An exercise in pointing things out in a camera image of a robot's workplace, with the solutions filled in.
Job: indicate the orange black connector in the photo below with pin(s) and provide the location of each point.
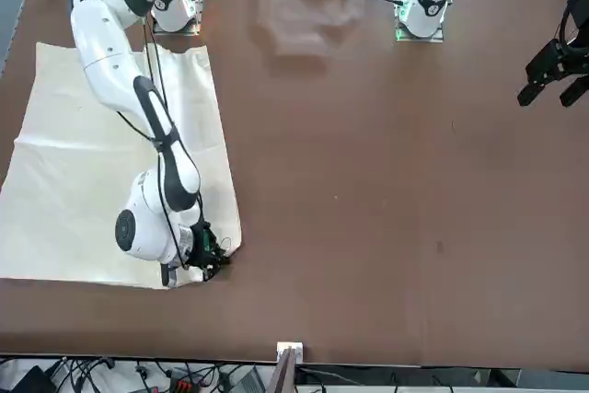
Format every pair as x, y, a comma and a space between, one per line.
179, 379

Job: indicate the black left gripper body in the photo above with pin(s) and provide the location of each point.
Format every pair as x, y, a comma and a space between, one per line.
580, 15

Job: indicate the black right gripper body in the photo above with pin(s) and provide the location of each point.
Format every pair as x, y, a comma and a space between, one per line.
202, 246

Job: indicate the steel arm base plate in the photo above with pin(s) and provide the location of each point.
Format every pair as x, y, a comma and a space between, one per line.
195, 30
437, 38

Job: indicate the small white table bracket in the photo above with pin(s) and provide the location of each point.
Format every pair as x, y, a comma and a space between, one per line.
299, 347

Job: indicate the large black power brick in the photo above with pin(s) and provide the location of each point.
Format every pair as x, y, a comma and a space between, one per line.
32, 381

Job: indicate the cream tablecloth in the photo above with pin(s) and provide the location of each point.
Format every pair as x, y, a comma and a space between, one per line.
55, 181

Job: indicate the aluminium frame post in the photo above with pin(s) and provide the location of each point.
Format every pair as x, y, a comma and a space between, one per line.
283, 374

